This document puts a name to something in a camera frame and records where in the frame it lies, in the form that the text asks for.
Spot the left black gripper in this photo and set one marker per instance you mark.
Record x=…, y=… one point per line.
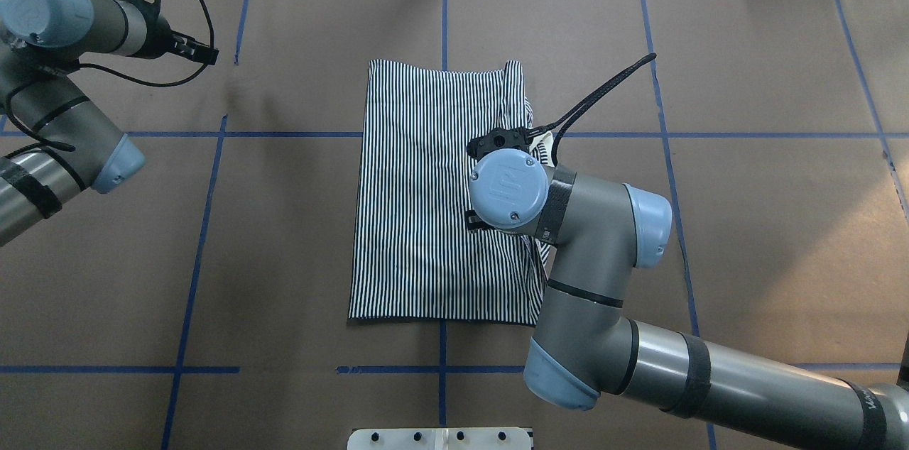
x=158, y=33

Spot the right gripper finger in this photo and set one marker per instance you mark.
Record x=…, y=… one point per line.
x=474, y=223

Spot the striped polo shirt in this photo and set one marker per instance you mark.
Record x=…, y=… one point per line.
x=414, y=256

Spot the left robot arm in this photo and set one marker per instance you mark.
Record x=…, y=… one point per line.
x=73, y=145

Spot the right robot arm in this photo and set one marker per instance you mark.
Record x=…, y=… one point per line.
x=706, y=304

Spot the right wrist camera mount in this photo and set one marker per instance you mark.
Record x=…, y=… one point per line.
x=499, y=139

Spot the white pedestal column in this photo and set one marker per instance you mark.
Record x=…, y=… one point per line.
x=442, y=438

